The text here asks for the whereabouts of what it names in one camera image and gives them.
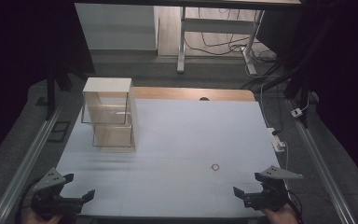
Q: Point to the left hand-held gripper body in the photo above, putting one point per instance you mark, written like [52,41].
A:
[48,199]

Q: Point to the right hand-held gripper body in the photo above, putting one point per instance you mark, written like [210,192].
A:
[272,196]

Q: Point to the person's left hand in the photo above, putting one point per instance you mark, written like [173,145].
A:
[40,219]

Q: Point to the person's right hand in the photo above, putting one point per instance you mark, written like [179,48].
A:
[281,217]

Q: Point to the white power strip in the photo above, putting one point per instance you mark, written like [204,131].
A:
[276,140]

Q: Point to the clear acrylic drawer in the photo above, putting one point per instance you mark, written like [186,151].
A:
[105,109]
[113,136]

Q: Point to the small white adapter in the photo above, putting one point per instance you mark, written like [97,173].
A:
[296,112]

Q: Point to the white table mat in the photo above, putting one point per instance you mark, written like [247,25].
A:
[183,137]

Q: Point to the black metal stand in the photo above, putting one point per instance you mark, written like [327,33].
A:
[298,79]
[51,93]

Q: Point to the clear acrylic box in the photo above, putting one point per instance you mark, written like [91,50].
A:
[107,85]

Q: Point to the white cabinet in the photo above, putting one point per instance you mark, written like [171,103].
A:
[118,26]

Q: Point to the aluminium rail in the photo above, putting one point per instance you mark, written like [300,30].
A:
[320,168]
[24,165]

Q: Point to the black rectangular frame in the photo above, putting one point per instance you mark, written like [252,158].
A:
[57,136]

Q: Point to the white desk frame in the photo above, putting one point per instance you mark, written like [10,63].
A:
[219,25]

